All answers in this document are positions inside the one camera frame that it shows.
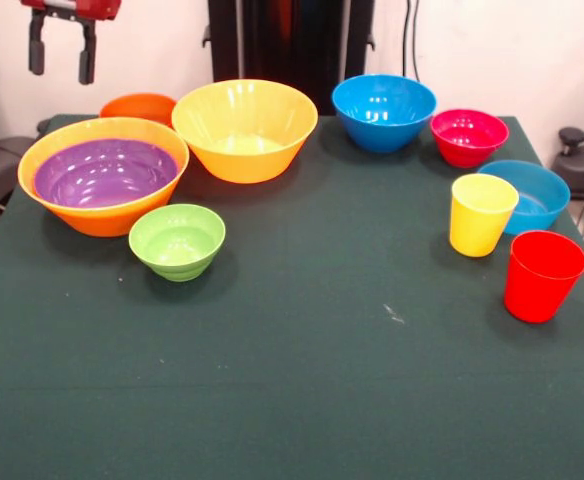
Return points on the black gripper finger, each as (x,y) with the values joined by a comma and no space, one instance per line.
(87,60)
(37,50)

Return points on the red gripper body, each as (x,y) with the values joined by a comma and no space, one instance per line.
(99,9)

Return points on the purple bowl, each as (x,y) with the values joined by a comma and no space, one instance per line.
(102,175)

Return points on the small orange bowl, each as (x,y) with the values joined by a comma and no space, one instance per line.
(137,106)

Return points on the small green bowl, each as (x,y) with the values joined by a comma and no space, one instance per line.
(177,240)

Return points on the deep blue bowl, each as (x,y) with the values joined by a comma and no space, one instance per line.
(382,105)

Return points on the dark green tablecloth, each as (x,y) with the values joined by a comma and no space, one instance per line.
(272,350)

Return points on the small pink bowl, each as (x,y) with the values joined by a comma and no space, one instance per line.
(467,135)

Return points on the yellow cup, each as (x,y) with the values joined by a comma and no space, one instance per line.
(477,230)

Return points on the shallow blue bowl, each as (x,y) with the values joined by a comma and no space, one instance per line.
(542,195)

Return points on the red cup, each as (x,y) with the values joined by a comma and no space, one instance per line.
(537,290)

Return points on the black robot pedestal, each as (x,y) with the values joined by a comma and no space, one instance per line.
(292,40)

